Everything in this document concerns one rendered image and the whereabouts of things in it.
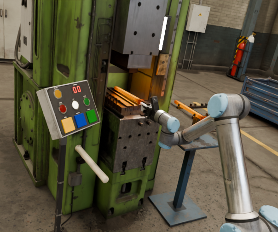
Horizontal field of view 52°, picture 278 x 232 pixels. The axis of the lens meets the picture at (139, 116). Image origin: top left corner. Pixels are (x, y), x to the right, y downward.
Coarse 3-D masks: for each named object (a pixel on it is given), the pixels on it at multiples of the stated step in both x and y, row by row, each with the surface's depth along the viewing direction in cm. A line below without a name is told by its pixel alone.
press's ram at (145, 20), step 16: (128, 0) 178; (144, 0) 182; (160, 0) 189; (128, 16) 180; (144, 16) 187; (160, 16) 194; (128, 32) 185; (144, 32) 192; (160, 32) 199; (112, 48) 199; (128, 48) 190; (144, 48) 197
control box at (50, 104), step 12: (72, 84) 167; (84, 84) 175; (48, 96) 151; (72, 96) 165; (84, 96) 173; (48, 108) 153; (72, 108) 164; (84, 108) 171; (48, 120) 155; (60, 120) 155; (72, 120) 162; (60, 132) 153; (72, 132) 160
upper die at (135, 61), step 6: (114, 54) 207; (120, 54) 201; (126, 54) 194; (132, 54) 193; (114, 60) 208; (120, 60) 201; (126, 60) 195; (132, 60) 195; (138, 60) 198; (144, 60) 201; (150, 60) 203; (126, 66) 196; (132, 66) 197; (138, 66) 200; (144, 66) 203; (150, 66) 206
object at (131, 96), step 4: (116, 88) 230; (120, 88) 229; (120, 92) 226; (124, 92) 221; (128, 96) 217; (132, 96) 213; (136, 100) 209; (140, 100) 204; (144, 100) 205; (148, 104) 199
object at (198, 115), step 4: (176, 100) 238; (180, 104) 231; (184, 104) 231; (184, 108) 227; (188, 108) 224; (192, 112) 219; (196, 112) 217; (196, 116) 215; (200, 116) 211; (204, 116) 208; (200, 120) 210
